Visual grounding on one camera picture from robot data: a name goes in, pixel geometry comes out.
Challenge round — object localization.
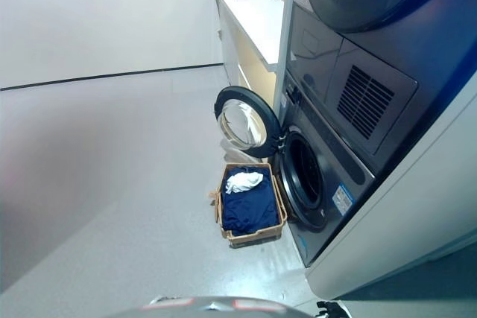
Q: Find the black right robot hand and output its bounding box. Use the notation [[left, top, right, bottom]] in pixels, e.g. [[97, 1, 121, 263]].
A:
[[315, 299, 353, 318]]

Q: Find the white garment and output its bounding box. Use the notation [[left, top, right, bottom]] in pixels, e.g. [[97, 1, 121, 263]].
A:
[[224, 171, 265, 195]]

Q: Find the woven wicker laundry basket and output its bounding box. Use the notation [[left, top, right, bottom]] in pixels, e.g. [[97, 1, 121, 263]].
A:
[[217, 162, 288, 249]]

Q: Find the grey front-load washing machine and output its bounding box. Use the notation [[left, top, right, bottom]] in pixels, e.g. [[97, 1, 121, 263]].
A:
[[274, 70, 377, 269]]

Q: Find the white blue energy label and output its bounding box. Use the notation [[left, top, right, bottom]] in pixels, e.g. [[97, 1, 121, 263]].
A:
[[332, 185, 355, 216]]

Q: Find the dark blue garment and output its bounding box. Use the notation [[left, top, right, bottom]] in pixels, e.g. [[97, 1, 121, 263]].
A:
[[222, 165, 282, 235]]

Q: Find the round glass washer door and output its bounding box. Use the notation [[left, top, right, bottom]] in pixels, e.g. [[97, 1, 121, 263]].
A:
[[213, 85, 286, 158]]

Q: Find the dryer vent grille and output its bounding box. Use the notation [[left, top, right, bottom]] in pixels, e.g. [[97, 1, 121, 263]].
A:
[[336, 64, 396, 141]]

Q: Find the dark grey stacked dryer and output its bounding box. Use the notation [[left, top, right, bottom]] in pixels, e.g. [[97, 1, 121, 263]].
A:
[[285, 0, 477, 179]]

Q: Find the white counter cabinet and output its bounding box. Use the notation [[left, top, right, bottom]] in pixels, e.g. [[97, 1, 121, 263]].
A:
[[213, 0, 285, 111]]

